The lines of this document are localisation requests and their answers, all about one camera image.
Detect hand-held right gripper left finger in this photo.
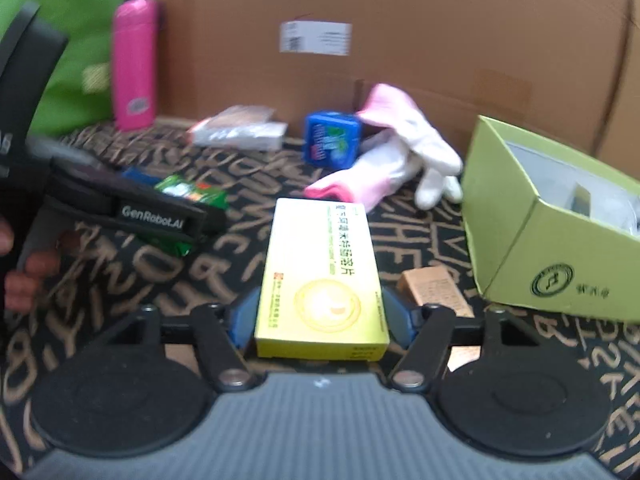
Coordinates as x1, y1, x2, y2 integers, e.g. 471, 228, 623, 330
90, 287, 261, 393

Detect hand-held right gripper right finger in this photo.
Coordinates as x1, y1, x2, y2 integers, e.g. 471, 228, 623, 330
382, 287, 551, 392

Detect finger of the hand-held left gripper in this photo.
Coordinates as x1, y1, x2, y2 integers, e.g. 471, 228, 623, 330
44, 166, 228, 246
27, 137, 162, 187

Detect yellow medicine box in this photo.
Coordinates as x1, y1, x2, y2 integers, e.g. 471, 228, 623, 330
254, 197, 391, 361

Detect light green box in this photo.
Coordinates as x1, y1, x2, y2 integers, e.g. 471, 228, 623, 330
461, 115, 640, 325

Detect person's left hand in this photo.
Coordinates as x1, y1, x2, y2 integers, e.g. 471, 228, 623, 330
0, 217, 83, 313

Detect brown gold box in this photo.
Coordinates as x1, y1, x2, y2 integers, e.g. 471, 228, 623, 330
397, 266, 476, 318

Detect black letter print mat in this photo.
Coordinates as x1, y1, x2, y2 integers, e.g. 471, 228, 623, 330
0, 117, 640, 480

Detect green tote bag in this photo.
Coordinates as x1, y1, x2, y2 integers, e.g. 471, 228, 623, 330
0, 0, 133, 136

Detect white grey box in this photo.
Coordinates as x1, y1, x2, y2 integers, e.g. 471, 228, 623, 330
186, 122, 289, 152

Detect pink thermos bottle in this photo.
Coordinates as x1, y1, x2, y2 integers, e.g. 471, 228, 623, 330
111, 0, 160, 132

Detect orange white box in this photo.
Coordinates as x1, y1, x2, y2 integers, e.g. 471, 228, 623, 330
197, 105, 275, 131

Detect pink white glove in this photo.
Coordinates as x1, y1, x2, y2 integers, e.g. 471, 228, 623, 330
356, 83, 465, 183
304, 132, 463, 211

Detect blue rounded box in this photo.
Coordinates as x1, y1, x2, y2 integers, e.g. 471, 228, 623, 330
304, 110, 362, 170

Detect white shipping label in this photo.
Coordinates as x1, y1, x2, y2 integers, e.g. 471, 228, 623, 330
279, 21, 351, 56

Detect large cardboard box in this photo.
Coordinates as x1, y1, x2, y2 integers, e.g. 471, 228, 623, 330
130, 0, 640, 181

